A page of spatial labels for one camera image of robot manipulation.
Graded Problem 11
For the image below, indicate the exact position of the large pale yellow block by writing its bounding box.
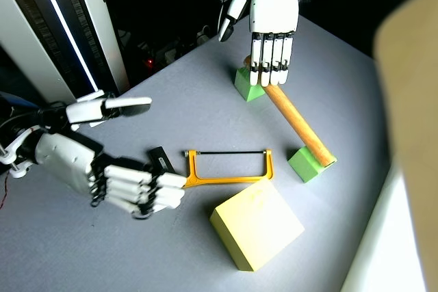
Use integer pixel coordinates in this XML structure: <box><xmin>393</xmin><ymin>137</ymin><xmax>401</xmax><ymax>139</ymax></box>
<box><xmin>209</xmin><ymin>181</ymin><xmax>306</xmax><ymax>272</ymax></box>

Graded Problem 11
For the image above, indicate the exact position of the yellow hacksaw with black handle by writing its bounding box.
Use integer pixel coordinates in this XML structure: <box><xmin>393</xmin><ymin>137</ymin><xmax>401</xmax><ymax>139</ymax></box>
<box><xmin>147</xmin><ymin>146</ymin><xmax>275</xmax><ymax>189</ymax></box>

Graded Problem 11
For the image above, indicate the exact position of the round wooden dowel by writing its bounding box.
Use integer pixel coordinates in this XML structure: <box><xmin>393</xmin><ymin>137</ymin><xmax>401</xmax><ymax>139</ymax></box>
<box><xmin>243</xmin><ymin>55</ymin><xmax>335</xmax><ymax>165</ymax></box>

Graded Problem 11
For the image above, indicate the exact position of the blurred tan board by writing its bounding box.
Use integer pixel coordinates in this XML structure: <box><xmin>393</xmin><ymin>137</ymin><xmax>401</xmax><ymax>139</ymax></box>
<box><xmin>372</xmin><ymin>0</ymin><xmax>438</xmax><ymax>292</ymax></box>

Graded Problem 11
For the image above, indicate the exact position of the grey table cloth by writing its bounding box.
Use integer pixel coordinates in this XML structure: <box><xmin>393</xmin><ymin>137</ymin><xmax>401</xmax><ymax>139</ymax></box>
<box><xmin>0</xmin><ymin>14</ymin><xmax>393</xmax><ymax>292</ymax></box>

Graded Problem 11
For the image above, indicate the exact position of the blurred white panel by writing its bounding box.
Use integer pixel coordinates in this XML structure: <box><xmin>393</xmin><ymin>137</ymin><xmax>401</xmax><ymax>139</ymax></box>
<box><xmin>340</xmin><ymin>165</ymin><xmax>428</xmax><ymax>292</ymax></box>

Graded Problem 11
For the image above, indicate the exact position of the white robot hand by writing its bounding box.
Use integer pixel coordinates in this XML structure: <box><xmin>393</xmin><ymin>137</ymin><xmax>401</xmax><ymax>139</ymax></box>
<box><xmin>34</xmin><ymin>96</ymin><xmax>188</xmax><ymax>220</ymax></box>
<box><xmin>218</xmin><ymin>0</ymin><xmax>300</xmax><ymax>87</ymax></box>

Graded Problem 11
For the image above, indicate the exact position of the green block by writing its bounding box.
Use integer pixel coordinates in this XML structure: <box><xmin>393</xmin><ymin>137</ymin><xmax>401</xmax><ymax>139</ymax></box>
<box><xmin>233</xmin><ymin>68</ymin><xmax>267</xmax><ymax>103</ymax></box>
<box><xmin>287</xmin><ymin>145</ymin><xmax>338</xmax><ymax>183</ymax></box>

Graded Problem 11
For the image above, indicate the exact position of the white column with light strip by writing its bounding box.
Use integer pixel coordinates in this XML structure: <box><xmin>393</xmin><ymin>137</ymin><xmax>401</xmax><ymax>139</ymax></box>
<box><xmin>0</xmin><ymin>0</ymin><xmax>130</xmax><ymax>103</ymax></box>

